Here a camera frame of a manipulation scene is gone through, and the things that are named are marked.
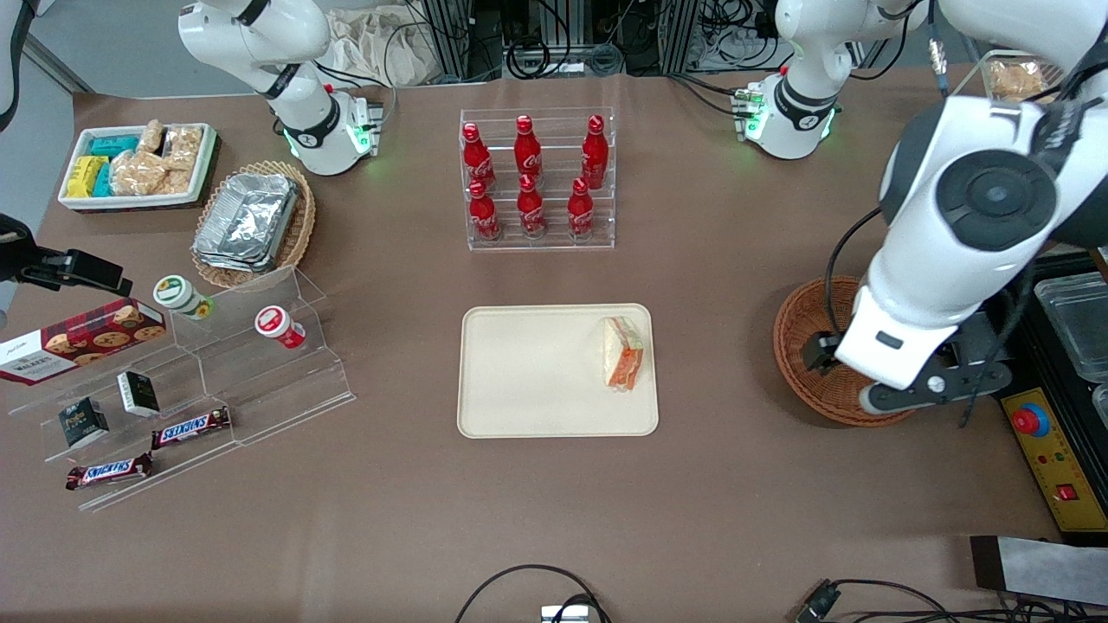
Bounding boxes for clear acrylic bread rack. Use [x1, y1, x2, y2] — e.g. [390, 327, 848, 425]
[980, 50, 1070, 106]

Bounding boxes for black looped cable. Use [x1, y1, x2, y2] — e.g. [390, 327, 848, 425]
[454, 564, 612, 623]

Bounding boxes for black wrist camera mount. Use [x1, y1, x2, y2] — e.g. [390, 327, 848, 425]
[859, 360, 1013, 417]

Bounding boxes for packaged bread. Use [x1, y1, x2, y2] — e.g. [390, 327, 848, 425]
[989, 59, 1047, 100]

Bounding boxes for stack of foil containers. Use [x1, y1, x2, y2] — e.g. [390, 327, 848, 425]
[192, 173, 300, 274]

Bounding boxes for black cable with plug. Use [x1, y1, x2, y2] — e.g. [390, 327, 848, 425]
[794, 577, 1108, 623]

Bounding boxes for dark grey flat panel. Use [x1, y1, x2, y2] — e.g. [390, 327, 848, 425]
[969, 535, 1108, 607]

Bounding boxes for black box gold lettering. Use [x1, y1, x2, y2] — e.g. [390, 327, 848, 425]
[58, 396, 112, 450]

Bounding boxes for red tartan cookie box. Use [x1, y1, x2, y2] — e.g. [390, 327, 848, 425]
[0, 298, 168, 387]

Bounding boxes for clear acrylic step riser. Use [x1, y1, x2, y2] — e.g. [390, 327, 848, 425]
[166, 266, 357, 447]
[4, 329, 242, 513]

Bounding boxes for light wicker oval basket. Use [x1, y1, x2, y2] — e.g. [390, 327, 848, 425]
[190, 160, 317, 292]

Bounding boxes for beige cloth bag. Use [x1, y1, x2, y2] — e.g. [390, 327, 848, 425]
[325, 7, 435, 87]

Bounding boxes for Snickers chocolate bar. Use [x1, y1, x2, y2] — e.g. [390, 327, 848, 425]
[151, 406, 233, 452]
[65, 452, 155, 492]

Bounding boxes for black food warmer yellow panel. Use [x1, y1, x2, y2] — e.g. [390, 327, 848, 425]
[982, 251, 1108, 546]

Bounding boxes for cream plastic tray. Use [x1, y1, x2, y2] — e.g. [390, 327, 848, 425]
[457, 303, 660, 440]

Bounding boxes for coiled grey cable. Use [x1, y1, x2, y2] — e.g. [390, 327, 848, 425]
[505, 39, 626, 80]

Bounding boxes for red cola bottle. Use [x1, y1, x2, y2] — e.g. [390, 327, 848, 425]
[567, 177, 596, 240]
[461, 122, 497, 191]
[582, 114, 609, 189]
[517, 174, 547, 239]
[468, 179, 502, 241]
[514, 115, 543, 181]

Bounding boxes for clear plastic container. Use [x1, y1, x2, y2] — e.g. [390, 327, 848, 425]
[1034, 273, 1108, 383]

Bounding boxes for green lid cup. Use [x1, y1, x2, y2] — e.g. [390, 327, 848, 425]
[153, 274, 216, 322]

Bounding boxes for yellow snack packet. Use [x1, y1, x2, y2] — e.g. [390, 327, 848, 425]
[67, 156, 109, 199]

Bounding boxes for round brown wicker basket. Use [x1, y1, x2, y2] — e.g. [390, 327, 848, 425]
[773, 275, 920, 427]

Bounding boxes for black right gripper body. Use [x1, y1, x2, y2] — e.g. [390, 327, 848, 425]
[0, 215, 39, 286]

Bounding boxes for black box white side label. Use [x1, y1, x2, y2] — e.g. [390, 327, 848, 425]
[117, 370, 162, 419]

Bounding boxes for white snack bin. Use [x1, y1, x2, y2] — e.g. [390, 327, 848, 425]
[58, 123, 217, 212]

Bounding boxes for aluminium frame post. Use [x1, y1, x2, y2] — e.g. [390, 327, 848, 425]
[661, 0, 705, 75]
[420, 0, 473, 81]

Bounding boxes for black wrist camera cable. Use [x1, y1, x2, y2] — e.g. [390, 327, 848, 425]
[822, 206, 886, 340]

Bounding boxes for clear acrylic bottle rack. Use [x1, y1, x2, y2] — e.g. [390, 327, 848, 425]
[459, 106, 617, 253]

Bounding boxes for red lid cup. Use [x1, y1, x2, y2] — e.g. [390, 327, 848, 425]
[254, 305, 307, 350]

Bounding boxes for triangle sandwich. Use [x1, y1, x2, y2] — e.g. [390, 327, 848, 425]
[602, 317, 647, 393]

